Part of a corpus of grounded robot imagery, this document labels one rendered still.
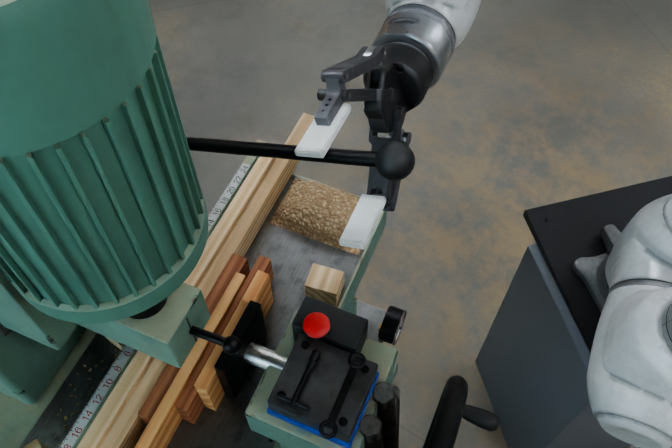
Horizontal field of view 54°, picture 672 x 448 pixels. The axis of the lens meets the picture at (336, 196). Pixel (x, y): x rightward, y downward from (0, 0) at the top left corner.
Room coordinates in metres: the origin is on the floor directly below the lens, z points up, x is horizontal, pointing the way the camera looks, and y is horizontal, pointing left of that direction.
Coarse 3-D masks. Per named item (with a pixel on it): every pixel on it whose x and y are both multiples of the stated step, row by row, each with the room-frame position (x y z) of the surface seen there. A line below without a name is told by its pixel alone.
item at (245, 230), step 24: (312, 120) 0.69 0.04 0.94; (288, 144) 0.64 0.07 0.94; (288, 168) 0.60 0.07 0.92; (264, 192) 0.55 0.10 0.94; (240, 216) 0.51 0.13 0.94; (264, 216) 0.53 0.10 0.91; (240, 240) 0.47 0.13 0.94; (216, 264) 0.43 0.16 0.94; (144, 384) 0.27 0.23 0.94; (120, 432) 0.22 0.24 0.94
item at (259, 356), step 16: (256, 304) 0.35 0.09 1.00; (240, 320) 0.33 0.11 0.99; (256, 320) 0.33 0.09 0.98; (240, 336) 0.31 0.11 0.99; (256, 336) 0.33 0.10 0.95; (224, 352) 0.29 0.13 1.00; (240, 352) 0.30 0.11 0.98; (256, 352) 0.30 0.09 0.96; (272, 352) 0.30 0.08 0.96; (224, 368) 0.27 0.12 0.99; (240, 368) 0.29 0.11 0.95; (224, 384) 0.27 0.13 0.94; (240, 384) 0.28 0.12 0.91
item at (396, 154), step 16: (192, 144) 0.44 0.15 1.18; (208, 144) 0.43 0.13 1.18; (224, 144) 0.43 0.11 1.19; (240, 144) 0.42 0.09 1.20; (256, 144) 0.42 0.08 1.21; (272, 144) 0.41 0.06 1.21; (384, 144) 0.37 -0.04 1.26; (400, 144) 0.37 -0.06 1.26; (304, 160) 0.39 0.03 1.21; (320, 160) 0.38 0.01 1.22; (336, 160) 0.38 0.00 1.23; (352, 160) 0.37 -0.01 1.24; (368, 160) 0.37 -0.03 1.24; (384, 160) 0.35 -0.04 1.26; (400, 160) 0.35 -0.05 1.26; (384, 176) 0.35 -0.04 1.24; (400, 176) 0.34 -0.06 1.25
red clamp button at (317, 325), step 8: (304, 320) 0.31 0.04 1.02; (312, 320) 0.31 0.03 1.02; (320, 320) 0.31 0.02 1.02; (328, 320) 0.31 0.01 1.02; (304, 328) 0.30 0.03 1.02; (312, 328) 0.30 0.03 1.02; (320, 328) 0.30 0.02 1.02; (328, 328) 0.31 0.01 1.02; (312, 336) 0.30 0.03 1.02; (320, 336) 0.30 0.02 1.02
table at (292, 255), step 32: (384, 224) 0.55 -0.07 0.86; (256, 256) 0.47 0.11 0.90; (288, 256) 0.47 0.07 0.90; (320, 256) 0.47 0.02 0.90; (352, 256) 0.47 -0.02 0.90; (288, 288) 0.42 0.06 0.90; (352, 288) 0.43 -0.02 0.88; (288, 320) 0.37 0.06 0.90; (256, 384) 0.28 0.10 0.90; (224, 416) 0.25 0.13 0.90
